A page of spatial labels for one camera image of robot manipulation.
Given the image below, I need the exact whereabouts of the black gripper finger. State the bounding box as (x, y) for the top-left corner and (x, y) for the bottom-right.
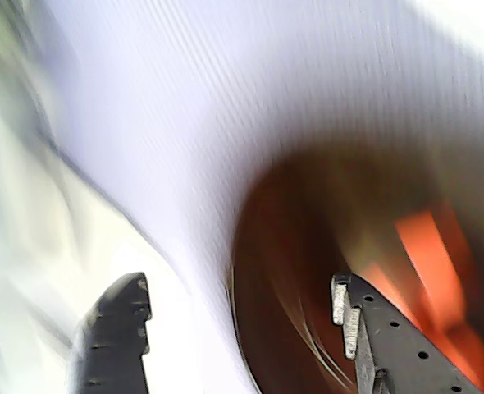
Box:
(67, 272), (153, 394)
(330, 273), (483, 394)

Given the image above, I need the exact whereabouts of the black round metal pot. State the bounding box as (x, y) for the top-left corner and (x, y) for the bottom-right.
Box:
(229, 143), (484, 394)

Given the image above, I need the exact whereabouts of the red cube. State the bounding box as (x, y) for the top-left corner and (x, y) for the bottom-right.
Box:
(393, 211), (473, 329)

